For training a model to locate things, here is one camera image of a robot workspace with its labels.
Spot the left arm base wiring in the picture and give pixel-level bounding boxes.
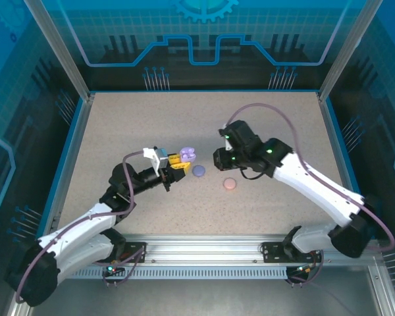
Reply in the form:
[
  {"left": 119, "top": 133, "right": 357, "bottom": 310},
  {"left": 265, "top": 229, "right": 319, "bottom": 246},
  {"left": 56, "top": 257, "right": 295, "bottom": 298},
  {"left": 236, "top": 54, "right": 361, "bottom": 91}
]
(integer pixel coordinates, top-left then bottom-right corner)
[{"left": 92, "top": 245, "right": 148, "bottom": 288}]

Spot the right arm base wiring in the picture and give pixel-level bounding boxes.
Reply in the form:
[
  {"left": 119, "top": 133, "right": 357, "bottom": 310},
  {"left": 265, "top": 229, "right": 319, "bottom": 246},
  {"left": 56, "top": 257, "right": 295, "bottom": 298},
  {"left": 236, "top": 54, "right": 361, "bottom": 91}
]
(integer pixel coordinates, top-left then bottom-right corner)
[{"left": 284, "top": 250, "right": 325, "bottom": 288}]

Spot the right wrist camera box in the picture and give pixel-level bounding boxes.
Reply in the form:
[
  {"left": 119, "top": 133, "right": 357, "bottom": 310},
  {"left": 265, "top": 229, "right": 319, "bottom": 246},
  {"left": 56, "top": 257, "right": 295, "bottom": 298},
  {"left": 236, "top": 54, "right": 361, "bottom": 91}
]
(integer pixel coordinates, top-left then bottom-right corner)
[{"left": 219, "top": 124, "right": 234, "bottom": 152}]

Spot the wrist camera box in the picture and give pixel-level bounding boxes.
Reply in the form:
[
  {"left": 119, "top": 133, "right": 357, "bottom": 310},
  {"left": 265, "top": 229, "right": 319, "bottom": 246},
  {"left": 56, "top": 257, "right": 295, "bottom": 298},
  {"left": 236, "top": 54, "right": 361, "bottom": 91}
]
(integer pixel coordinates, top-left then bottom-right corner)
[
  {"left": 219, "top": 124, "right": 234, "bottom": 152},
  {"left": 142, "top": 146, "right": 171, "bottom": 177}
]

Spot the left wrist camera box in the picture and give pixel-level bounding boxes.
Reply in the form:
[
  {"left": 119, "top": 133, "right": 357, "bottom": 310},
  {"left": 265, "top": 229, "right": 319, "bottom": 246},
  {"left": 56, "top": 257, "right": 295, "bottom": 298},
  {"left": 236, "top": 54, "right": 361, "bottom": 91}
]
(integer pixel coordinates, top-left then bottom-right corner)
[{"left": 142, "top": 146, "right": 171, "bottom": 177}]

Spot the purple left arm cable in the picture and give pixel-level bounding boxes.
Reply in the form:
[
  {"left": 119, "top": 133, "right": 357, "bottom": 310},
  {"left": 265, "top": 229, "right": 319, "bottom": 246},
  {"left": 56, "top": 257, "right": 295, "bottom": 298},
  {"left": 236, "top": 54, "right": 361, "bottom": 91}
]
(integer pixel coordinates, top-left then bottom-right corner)
[{"left": 14, "top": 150, "right": 145, "bottom": 303}]

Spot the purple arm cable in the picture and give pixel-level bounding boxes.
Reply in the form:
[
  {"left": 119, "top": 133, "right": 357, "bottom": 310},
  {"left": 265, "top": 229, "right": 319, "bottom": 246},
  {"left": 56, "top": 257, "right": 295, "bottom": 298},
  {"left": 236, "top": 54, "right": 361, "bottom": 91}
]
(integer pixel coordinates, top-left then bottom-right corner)
[
  {"left": 14, "top": 150, "right": 145, "bottom": 303},
  {"left": 225, "top": 103, "right": 395, "bottom": 253}
]

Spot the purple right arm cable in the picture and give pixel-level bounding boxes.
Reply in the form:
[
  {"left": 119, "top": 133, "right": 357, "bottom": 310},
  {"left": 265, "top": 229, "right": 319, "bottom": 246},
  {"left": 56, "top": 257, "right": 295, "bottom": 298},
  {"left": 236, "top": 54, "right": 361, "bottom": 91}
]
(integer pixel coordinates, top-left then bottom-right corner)
[{"left": 225, "top": 103, "right": 395, "bottom": 253}]

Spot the aluminium side frame rail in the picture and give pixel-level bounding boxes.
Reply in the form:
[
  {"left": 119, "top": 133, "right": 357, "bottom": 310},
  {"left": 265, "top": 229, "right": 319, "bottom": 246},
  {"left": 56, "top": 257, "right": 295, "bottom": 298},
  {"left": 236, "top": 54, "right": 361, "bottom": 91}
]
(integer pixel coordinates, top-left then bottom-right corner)
[
  {"left": 317, "top": 93, "right": 395, "bottom": 316},
  {"left": 5, "top": 93, "right": 96, "bottom": 316}
]

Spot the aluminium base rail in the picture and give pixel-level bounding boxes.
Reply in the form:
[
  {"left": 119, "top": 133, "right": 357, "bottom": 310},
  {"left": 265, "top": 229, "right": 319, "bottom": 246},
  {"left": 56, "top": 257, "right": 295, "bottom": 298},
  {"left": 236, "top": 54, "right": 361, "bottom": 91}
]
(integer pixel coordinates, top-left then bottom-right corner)
[{"left": 95, "top": 232, "right": 350, "bottom": 267}]

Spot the grey slotted cable duct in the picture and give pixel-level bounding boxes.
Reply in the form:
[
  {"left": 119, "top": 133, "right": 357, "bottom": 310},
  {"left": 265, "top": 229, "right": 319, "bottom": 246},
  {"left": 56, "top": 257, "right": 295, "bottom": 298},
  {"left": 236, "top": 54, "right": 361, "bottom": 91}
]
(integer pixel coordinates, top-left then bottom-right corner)
[{"left": 57, "top": 265, "right": 289, "bottom": 280}]

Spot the aluminium frame post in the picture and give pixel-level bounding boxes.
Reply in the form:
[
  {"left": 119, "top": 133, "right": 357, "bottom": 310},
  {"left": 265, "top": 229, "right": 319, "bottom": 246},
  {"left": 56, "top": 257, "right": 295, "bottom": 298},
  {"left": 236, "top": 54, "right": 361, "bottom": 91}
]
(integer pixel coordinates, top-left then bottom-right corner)
[
  {"left": 22, "top": 0, "right": 96, "bottom": 103},
  {"left": 317, "top": 0, "right": 388, "bottom": 103}
]

